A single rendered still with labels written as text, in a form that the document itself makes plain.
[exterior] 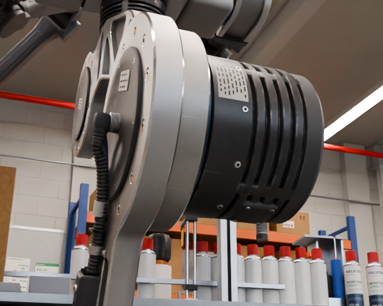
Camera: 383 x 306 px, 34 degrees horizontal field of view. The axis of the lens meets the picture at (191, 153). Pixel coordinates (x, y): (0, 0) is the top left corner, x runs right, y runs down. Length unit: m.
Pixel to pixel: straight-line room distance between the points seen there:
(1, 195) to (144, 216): 0.89
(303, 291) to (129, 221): 1.39
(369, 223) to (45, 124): 3.82
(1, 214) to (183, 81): 0.93
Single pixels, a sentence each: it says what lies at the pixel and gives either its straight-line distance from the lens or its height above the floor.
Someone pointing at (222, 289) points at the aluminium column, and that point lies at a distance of 1.74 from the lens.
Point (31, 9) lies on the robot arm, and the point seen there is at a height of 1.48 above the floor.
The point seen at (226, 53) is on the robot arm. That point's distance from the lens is 1.57.
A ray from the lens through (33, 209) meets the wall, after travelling 6.38.
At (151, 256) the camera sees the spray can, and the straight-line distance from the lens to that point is 1.87.
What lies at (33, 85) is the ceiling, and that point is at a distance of 6.62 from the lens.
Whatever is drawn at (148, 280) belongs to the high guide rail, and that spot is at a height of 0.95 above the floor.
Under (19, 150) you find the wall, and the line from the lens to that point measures 6.56.
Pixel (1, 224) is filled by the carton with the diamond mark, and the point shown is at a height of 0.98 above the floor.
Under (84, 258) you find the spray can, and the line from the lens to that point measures 1.84.
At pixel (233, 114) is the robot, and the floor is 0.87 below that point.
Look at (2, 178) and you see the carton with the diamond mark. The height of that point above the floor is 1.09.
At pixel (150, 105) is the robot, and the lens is 0.57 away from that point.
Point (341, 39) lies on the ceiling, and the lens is 5.84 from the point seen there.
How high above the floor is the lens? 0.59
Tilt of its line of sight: 23 degrees up
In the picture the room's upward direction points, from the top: straight up
